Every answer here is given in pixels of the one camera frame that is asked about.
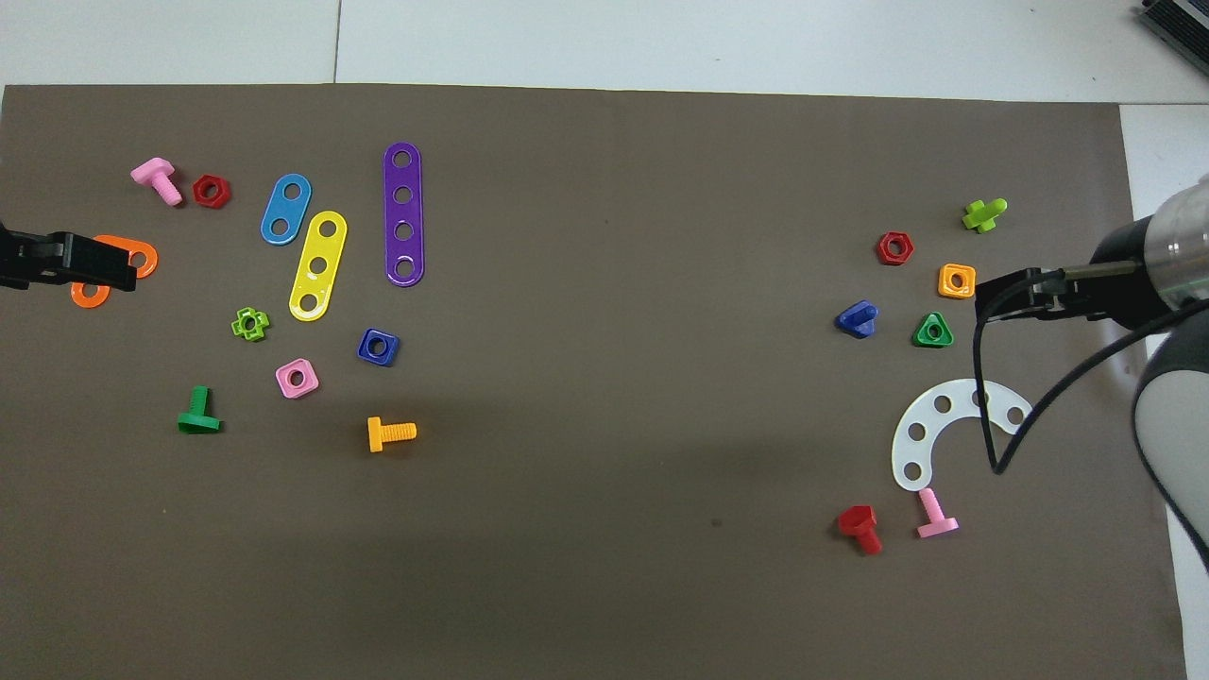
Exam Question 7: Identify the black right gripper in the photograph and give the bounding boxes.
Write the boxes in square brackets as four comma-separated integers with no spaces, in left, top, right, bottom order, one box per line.
[976,216,1173,332]

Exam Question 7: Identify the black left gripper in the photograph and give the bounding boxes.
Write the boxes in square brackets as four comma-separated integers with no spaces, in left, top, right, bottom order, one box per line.
[0,224,137,293]

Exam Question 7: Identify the blue triangle nut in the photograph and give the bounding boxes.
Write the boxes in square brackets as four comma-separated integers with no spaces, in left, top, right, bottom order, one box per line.
[835,300,880,339]

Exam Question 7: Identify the blue square plastic nut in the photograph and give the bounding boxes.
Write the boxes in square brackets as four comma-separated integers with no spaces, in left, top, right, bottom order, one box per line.
[356,328,400,367]

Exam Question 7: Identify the pink square plastic nut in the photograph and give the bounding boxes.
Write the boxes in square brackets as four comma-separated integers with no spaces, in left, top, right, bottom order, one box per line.
[275,358,320,400]

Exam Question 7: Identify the orange three-hole angle plate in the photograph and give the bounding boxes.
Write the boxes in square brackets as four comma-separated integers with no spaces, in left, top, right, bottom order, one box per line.
[70,234,160,310]

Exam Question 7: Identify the lime green cross-head bolt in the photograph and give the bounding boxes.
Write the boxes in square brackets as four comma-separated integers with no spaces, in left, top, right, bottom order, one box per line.
[962,197,1009,234]

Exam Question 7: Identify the pink plastic bolt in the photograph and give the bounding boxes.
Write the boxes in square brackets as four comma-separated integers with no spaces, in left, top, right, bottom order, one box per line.
[130,157,183,207]
[916,487,961,540]

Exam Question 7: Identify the white curved five-hole plate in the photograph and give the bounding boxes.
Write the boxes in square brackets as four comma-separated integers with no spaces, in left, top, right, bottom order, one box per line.
[891,379,1035,493]

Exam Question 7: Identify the dark green plastic bolt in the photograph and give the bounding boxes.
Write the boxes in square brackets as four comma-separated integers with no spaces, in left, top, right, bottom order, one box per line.
[177,385,223,435]

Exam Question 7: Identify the blue two-hole plate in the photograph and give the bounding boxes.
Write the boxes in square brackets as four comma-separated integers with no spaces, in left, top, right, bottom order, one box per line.
[260,174,313,247]

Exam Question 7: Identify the yellow three-hole plate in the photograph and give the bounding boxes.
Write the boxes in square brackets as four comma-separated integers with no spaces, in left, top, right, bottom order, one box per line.
[288,211,349,323]

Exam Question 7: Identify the red hexagonal-head plastic bolt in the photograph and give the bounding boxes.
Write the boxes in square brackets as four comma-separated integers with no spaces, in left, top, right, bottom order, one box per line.
[837,504,884,556]

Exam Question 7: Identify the grey ribbed electronic device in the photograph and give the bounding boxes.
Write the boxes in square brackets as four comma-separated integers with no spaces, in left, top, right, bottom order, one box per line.
[1136,0,1209,73]

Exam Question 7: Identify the purple four-hole strip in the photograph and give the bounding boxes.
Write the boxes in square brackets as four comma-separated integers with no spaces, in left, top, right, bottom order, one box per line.
[383,142,426,288]

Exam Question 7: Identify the orange plastic bolt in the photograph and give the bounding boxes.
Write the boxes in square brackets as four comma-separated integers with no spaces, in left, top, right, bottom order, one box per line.
[366,416,418,453]

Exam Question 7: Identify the brown table mat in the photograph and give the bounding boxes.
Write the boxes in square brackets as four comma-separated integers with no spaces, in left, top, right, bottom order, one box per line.
[0,83,1187,680]

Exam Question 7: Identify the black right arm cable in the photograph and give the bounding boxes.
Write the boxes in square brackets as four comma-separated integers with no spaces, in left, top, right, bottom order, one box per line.
[972,274,1209,476]

